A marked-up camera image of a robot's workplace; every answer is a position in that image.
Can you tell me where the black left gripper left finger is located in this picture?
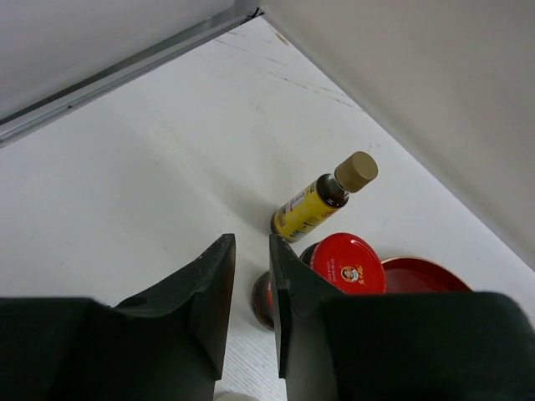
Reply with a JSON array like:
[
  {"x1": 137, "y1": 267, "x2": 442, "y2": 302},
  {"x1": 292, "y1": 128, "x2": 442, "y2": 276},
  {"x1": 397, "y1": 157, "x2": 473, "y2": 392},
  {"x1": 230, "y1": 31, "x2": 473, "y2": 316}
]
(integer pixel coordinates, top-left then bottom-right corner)
[{"x1": 1, "y1": 234, "x2": 235, "y2": 400}]

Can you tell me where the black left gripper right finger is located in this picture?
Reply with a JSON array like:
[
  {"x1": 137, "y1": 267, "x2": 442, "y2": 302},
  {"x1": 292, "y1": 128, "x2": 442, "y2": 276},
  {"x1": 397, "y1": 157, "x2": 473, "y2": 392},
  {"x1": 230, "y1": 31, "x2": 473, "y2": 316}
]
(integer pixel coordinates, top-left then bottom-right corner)
[{"x1": 269, "y1": 235, "x2": 534, "y2": 400}]

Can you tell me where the clear grinder with black top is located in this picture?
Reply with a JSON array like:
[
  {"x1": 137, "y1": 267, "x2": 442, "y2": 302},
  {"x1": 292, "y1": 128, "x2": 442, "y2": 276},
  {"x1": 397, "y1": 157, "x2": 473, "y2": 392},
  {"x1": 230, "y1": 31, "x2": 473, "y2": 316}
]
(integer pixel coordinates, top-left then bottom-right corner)
[{"x1": 214, "y1": 392, "x2": 243, "y2": 401}]

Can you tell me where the red round lacquer tray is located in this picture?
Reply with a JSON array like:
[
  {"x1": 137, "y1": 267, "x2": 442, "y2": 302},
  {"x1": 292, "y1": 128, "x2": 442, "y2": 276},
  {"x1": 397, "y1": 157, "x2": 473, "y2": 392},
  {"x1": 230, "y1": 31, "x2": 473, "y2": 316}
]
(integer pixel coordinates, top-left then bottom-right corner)
[{"x1": 382, "y1": 256, "x2": 471, "y2": 294}]

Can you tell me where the red lid chili sauce jar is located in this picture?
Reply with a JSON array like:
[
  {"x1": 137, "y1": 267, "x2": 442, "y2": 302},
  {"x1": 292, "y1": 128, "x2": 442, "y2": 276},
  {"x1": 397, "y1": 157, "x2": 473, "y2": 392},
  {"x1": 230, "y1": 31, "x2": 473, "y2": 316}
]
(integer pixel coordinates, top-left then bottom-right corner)
[{"x1": 251, "y1": 232, "x2": 387, "y2": 330}]

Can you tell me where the yellow label gold cap bottle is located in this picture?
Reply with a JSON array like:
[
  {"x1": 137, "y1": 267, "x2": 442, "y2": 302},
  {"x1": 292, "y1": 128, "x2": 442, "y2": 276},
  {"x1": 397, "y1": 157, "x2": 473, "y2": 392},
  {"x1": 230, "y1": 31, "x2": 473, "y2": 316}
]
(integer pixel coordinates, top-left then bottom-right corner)
[{"x1": 270, "y1": 151, "x2": 379, "y2": 243}]

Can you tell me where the left aluminium table rail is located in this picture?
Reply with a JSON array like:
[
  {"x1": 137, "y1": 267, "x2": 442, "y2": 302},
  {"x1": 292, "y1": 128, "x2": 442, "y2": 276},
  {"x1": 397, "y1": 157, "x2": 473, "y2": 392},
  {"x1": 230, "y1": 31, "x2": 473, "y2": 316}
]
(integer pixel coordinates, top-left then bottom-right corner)
[{"x1": 1, "y1": 1, "x2": 263, "y2": 148}]

